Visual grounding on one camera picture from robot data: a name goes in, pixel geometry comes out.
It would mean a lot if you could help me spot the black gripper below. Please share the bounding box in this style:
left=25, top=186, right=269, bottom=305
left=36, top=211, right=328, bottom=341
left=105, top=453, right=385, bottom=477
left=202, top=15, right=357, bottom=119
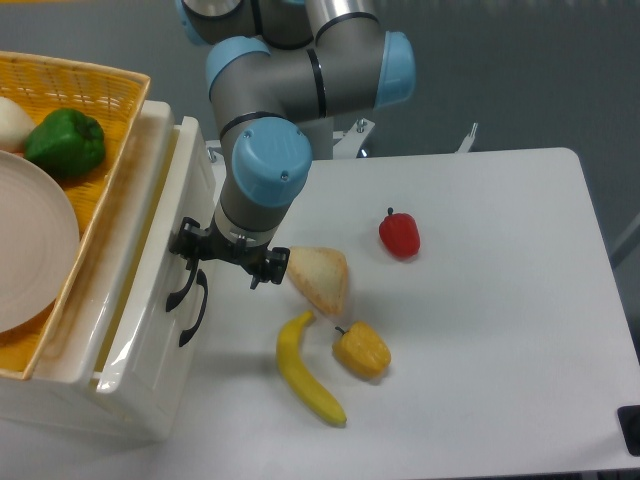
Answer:
left=168, top=217, right=290, bottom=300

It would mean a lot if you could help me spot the white drawer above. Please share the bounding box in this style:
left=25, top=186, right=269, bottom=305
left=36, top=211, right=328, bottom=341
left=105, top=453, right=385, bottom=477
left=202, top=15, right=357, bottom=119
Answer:
left=99, top=259, right=208, bottom=440
left=92, top=116, right=219, bottom=396

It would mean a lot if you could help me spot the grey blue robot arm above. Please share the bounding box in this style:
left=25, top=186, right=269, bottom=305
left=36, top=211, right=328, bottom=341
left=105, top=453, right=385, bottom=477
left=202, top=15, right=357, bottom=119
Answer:
left=170, top=1, right=416, bottom=286

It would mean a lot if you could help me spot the white drawer cabinet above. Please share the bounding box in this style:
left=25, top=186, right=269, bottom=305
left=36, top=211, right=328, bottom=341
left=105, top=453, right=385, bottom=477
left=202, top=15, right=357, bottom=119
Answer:
left=0, top=99, right=221, bottom=443

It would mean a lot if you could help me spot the triangular bread slice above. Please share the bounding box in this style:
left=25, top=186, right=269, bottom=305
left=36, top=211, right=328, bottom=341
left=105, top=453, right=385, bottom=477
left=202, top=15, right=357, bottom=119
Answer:
left=286, top=246, right=349, bottom=316

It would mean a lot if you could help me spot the yellow banana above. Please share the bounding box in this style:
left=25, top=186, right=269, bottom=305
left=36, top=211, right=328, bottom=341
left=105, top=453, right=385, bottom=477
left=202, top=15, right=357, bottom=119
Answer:
left=276, top=310, right=347, bottom=428

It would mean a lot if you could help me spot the yellow bell pepper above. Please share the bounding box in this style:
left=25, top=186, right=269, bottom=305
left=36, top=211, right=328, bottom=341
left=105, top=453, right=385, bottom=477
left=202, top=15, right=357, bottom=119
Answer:
left=332, top=321, right=392, bottom=380

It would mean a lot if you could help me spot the red bell pepper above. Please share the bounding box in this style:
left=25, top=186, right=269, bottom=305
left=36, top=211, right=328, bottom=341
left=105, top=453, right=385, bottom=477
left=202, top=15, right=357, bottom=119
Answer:
left=378, top=207, right=421, bottom=259

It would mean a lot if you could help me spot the pink plate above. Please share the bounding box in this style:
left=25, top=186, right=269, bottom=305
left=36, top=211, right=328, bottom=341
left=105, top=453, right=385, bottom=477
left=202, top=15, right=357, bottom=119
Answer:
left=1, top=152, right=79, bottom=332

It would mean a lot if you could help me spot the green bell pepper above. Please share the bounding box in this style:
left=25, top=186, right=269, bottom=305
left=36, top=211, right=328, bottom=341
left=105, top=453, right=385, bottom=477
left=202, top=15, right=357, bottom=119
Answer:
left=24, top=108, right=106, bottom=178

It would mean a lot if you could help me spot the white onion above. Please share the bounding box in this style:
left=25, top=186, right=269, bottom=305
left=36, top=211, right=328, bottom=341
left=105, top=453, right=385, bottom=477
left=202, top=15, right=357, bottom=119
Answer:
left=0, top=97, right=36, bottom=153

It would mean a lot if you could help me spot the yellow woven basket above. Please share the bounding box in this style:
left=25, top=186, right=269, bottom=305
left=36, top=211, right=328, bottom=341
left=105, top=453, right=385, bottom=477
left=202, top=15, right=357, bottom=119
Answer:
left=1, top=51, right=150, bottom=380

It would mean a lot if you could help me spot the black object at table edge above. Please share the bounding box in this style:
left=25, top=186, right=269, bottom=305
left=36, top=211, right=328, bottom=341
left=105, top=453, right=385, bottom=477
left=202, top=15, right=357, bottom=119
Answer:
left=617, top=405, right=640, bottom=457

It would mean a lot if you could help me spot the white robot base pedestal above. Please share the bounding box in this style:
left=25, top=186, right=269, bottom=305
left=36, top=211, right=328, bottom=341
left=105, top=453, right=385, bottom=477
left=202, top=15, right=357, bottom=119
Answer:
left=309, top=118, right=334, bottom=160

